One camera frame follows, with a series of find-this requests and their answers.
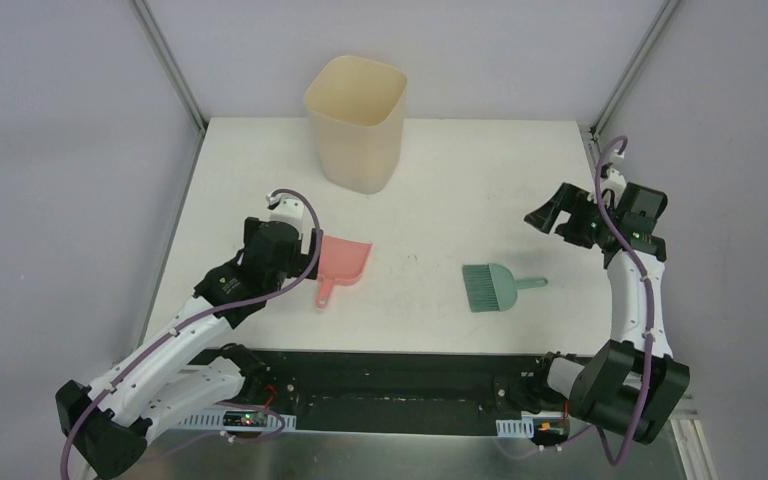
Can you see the green hand brush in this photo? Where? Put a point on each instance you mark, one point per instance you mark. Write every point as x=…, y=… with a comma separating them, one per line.
x=493, y=288

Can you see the beige plastic waste bin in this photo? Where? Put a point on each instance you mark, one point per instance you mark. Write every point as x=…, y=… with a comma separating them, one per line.
x=356, y=108

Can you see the pink plastic dustpan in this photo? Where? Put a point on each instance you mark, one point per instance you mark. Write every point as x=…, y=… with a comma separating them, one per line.
x=341, y=263

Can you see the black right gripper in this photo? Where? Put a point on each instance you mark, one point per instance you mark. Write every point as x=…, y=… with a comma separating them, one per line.
x=568, y=198

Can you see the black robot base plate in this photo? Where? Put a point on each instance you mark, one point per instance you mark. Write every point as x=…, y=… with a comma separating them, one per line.
x=398, y=393

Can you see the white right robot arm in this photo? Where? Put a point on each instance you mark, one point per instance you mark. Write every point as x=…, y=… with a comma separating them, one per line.
x=633, y=383

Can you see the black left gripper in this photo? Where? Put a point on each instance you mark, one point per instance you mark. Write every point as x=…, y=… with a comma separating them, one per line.
x=301, y=254

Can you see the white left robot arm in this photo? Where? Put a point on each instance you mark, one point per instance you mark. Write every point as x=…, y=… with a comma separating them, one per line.
x=112, y=420

